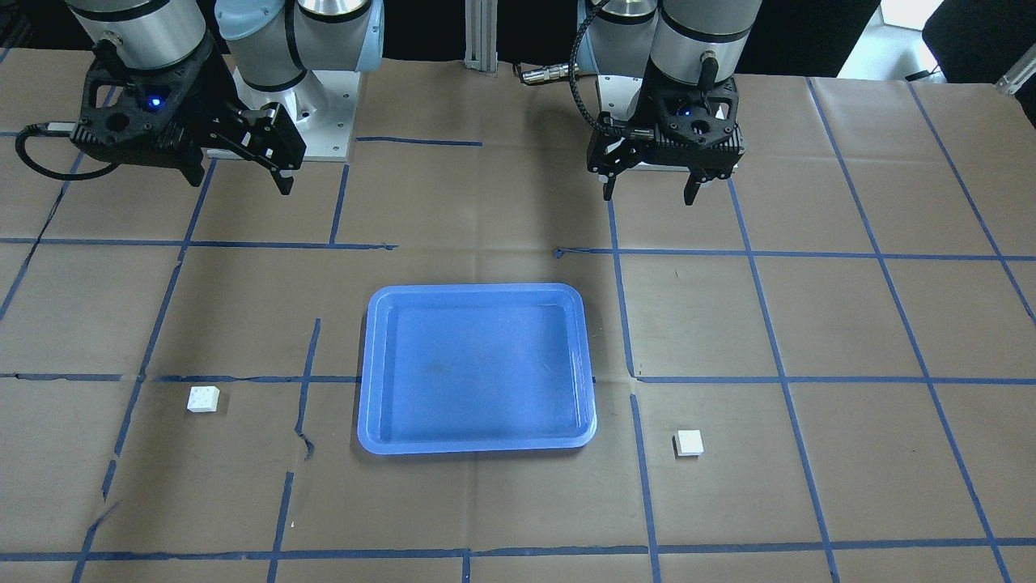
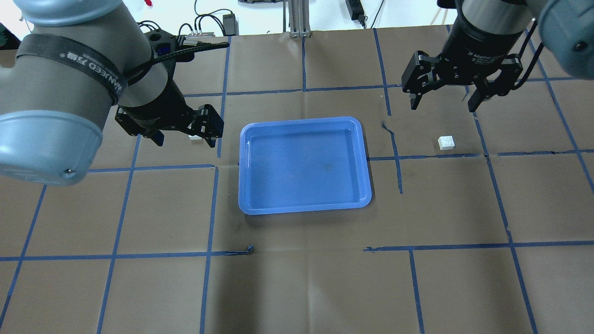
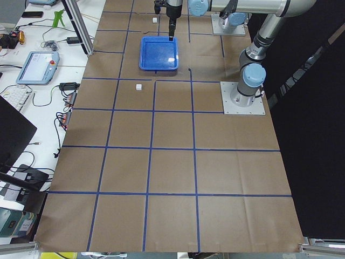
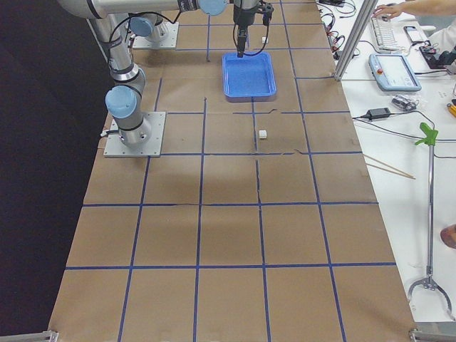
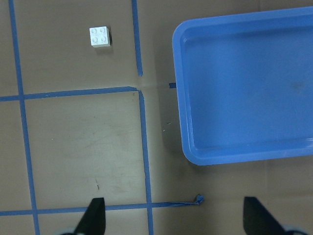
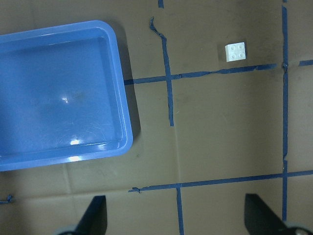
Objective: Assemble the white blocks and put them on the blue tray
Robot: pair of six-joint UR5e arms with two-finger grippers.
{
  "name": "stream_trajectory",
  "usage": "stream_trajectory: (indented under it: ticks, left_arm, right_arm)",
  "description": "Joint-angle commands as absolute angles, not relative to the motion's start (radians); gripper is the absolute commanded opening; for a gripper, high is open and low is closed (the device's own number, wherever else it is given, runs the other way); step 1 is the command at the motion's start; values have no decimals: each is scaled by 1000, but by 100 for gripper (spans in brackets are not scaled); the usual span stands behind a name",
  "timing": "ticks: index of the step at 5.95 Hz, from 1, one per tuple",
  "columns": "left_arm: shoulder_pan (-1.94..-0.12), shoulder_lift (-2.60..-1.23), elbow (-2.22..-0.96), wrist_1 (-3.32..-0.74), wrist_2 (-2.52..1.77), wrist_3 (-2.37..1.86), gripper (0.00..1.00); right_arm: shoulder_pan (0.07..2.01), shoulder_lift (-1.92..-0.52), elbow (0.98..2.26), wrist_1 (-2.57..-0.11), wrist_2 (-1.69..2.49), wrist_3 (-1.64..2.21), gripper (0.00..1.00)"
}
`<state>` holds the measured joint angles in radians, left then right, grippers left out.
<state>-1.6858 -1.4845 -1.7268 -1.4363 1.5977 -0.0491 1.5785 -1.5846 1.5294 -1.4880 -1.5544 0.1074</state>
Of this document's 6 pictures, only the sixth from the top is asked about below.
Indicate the white square building block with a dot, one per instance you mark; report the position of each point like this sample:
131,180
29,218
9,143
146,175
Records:
235,52

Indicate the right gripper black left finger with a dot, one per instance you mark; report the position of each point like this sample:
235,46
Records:
94,221

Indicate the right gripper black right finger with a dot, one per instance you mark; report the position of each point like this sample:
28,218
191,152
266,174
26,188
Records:
260,219

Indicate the blue plastic tray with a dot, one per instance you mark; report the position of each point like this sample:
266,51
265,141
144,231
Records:
62,96

